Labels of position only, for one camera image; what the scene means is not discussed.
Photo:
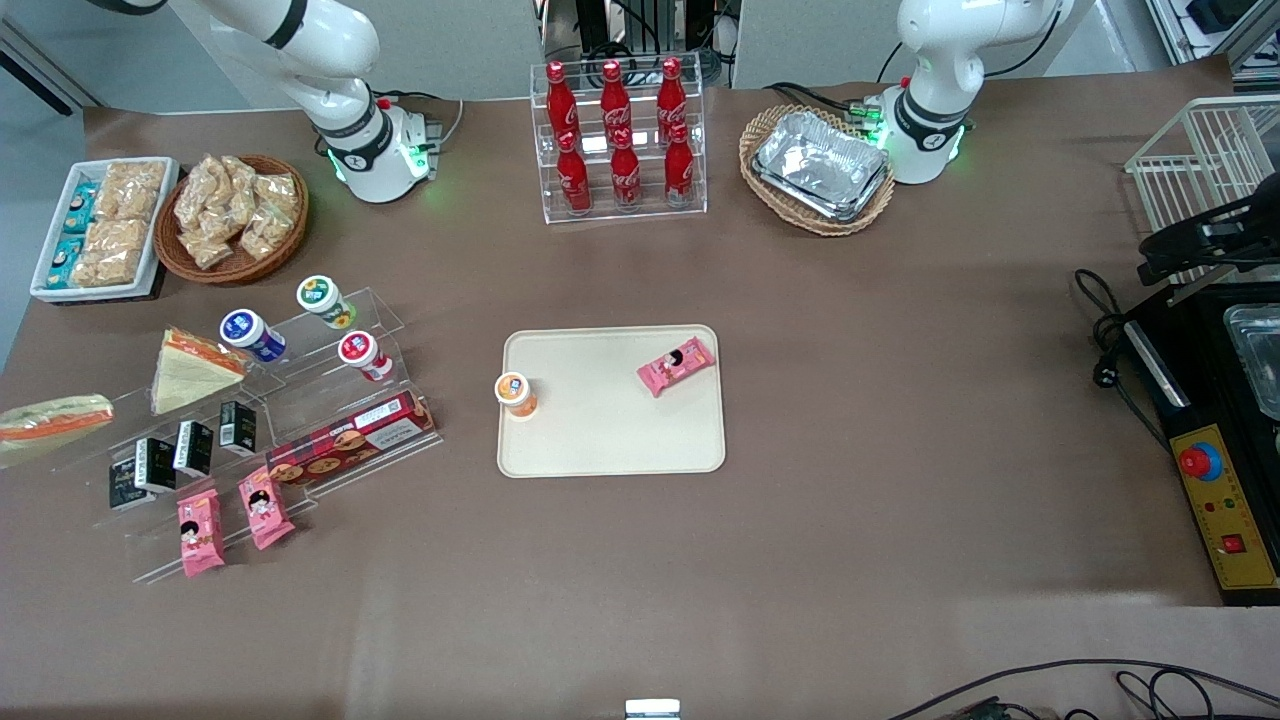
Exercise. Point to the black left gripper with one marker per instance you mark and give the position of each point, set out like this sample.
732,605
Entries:
1243,228

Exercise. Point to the aluminium foil tray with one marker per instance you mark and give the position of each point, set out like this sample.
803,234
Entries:
820,160

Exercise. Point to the clear bag of crackers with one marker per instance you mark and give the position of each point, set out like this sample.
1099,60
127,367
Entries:
278,193
240,190
265,232
200,195
208,250

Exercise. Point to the flat pack of crackers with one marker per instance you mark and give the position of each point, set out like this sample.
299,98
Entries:
130,190
110,252

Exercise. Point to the clear acrylic stepped shelf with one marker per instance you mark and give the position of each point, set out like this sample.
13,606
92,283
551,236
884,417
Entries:
300,400

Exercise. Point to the grey base connector plugs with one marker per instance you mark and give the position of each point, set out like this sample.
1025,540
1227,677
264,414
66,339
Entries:
865,112
422,130

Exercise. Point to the black equipment rack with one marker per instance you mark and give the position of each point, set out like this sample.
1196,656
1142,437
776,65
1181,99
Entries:
600,20

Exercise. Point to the black background device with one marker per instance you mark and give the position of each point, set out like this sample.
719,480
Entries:
1215,12

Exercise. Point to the small black drink carton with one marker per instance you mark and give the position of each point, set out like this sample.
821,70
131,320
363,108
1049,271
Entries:
238,428
195,448
122,487
158,465

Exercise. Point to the black sealing machine yellow panel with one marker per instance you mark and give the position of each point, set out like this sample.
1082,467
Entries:
1205,390

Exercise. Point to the red cola bottle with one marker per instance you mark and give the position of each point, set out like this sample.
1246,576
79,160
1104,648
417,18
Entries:
615,100
574,180
671,95
679,172
626,178
560,100

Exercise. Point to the clear acrylic bottle rack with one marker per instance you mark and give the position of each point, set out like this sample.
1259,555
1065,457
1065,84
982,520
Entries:
600,215

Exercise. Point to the light wicker basket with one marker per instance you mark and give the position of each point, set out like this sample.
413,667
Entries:
830,225

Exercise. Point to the red cookie box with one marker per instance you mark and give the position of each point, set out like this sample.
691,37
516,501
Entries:
345,445

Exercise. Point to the grey metal lever strip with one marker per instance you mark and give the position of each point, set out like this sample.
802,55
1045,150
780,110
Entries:
1195,290

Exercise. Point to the pink cartoon snack pack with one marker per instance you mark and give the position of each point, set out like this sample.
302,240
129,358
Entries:
265,510
675,366
200,535

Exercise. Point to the clear rectangular food container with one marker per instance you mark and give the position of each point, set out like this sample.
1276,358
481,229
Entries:
1260,360

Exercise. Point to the green-lid yogurt cup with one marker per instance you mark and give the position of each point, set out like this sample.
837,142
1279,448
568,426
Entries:
322,298

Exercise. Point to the brown wicker basket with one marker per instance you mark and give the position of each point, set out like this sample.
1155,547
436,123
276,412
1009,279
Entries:
175,262

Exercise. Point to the orange-lid yogurt cup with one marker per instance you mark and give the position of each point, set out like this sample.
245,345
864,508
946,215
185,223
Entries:
515,392

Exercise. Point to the beige plastic tray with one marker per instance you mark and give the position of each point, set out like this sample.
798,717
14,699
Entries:
600,430

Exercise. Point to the triangle sandwich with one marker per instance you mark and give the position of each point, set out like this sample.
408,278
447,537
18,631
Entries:
50,425
190,380

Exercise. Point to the blue-lid yogurt cup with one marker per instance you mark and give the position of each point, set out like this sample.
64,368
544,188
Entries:
250,333

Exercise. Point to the teal snack pack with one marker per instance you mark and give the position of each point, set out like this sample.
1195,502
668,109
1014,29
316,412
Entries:
80,205
66,262

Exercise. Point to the white rectangular snack bin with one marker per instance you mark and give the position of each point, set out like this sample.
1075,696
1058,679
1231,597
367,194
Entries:
168,200

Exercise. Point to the red-lid yogurt cup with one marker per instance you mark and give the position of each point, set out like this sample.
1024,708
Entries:
362,353

